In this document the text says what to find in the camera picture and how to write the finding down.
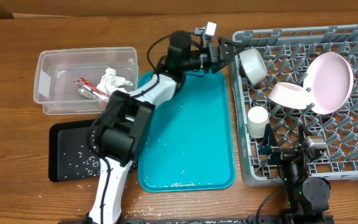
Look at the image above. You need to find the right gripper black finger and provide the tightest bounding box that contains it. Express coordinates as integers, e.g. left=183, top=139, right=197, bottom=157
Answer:
left=298, top=124, right=312, bottom=147
left=258, top=123, right=278, bottom=155

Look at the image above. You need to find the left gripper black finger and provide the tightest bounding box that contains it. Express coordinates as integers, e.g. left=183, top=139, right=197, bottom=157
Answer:
left=218, top=37, right=247, bottom=55
left=218, top=51, right=239, bottom=70

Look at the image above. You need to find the cream paper cup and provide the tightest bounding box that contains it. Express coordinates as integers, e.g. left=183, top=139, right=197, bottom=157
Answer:
left=247, top=106, right=269, bottom=138

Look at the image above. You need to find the grey bowl with rice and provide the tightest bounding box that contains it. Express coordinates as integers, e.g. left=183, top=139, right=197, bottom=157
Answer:
left=239, top=49, right=267, bottom=85

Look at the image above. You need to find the pink bowl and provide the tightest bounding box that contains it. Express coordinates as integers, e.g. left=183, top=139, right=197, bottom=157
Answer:
left=268, top=82, right=311, bottom=110

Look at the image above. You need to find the large white plate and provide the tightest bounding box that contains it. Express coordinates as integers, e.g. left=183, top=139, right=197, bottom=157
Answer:
left=303, top=52, right=354, bottom=114

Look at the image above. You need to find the white tissue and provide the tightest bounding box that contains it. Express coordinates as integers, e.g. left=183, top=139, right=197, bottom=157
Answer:
left=96, top=67, right=134, bottom=95

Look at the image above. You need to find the red foil wrapper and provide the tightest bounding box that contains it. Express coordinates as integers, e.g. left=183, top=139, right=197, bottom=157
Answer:
left=74, top=78, right=110, bottom=109

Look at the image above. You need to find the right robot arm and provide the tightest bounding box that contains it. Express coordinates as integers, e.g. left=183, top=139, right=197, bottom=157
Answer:
left=255, top=124, right=334, bottom=224

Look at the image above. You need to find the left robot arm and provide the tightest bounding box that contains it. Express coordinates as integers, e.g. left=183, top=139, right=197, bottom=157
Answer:
left=84, top=30, right=246, bottom=223

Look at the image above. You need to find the grey dish rack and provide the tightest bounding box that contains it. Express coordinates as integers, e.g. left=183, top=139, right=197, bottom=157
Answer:
left=229, top=24, right=358, bottom=186

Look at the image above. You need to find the teal plastic tray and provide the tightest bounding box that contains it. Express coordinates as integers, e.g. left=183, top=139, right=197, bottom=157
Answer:
left=137, top=72, right=236, bottom=193

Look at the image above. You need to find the clear plastic bin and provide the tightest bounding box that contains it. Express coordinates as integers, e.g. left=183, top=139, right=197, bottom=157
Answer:
left=34, top=47, right=139, bottom=115

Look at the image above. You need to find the black plastic bin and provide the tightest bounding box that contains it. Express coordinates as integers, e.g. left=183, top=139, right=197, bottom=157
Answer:
left=48, top=119, right=100, bottom=182

